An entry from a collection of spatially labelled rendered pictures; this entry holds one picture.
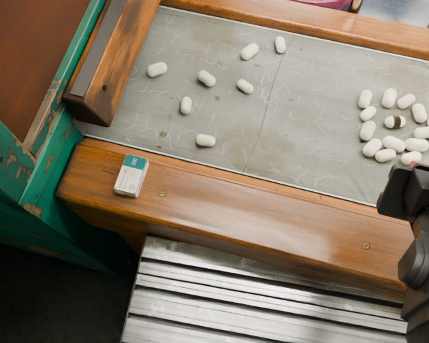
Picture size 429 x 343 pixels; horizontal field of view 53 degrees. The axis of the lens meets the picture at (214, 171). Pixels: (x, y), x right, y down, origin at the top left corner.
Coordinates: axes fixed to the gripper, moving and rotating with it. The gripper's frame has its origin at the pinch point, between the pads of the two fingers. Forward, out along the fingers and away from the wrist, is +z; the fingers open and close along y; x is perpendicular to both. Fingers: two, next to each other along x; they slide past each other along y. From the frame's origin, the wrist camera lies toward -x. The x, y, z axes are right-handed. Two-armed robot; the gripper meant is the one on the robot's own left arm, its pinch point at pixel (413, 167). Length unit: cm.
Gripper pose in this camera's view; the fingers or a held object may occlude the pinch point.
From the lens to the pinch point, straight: 63.9
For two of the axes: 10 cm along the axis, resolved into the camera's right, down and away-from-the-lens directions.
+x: -1.6, 8.7, 4.7
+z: 2.0, -4.4, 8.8
